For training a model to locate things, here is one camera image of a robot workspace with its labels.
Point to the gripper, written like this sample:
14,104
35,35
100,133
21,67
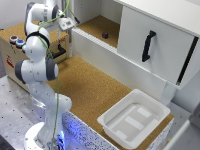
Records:
65,23

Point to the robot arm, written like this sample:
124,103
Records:
36,70

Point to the wooden drawer box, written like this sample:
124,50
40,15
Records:
10,53

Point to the purple block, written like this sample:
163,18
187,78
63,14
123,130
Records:
105,35

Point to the white cabinet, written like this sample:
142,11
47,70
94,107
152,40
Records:
100,56

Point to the green button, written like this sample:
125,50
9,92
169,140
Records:
24,47

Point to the blue button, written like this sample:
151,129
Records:
20,42

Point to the red button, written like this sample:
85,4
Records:
14,38

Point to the white sliding door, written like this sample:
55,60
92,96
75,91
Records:
166,50

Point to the white plastic box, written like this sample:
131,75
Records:
133,120

